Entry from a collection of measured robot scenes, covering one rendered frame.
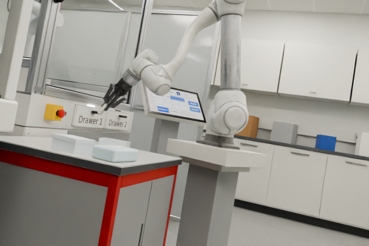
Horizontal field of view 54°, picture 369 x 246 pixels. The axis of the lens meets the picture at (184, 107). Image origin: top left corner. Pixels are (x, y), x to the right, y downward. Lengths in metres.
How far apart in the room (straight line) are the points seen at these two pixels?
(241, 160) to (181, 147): 0.31
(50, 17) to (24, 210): 0.83
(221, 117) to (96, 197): 0.74
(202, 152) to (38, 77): 0.82
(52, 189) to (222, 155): 0.78
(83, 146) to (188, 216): 0.88
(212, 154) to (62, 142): 0.73
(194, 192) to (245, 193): 2.76
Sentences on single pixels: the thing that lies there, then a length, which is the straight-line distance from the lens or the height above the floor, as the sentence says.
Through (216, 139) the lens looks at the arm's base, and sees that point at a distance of 1.91.
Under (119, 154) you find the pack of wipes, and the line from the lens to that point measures 1.20.
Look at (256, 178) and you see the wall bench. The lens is 4.64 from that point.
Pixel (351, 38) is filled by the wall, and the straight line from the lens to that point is 5.50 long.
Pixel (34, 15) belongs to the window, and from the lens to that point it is 1.77.
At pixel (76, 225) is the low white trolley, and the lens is 1.25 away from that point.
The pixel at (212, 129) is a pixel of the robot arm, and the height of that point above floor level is 0.92.
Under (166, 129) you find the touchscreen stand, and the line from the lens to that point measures 2.78.
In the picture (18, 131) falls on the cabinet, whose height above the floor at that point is 0.77.
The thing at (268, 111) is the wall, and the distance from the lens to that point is 5.33.
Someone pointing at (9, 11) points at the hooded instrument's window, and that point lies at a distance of 1.22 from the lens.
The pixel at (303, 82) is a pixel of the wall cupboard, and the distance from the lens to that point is 4.98.
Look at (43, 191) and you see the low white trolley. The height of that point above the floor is 0.62.
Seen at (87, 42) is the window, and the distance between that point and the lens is 1.99.
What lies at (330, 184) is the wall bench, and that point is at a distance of 4.59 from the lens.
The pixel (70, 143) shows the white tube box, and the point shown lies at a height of 0.79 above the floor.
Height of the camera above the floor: 0.92
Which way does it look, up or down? 3 degrees up
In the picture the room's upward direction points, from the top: 9 degrees clockwise
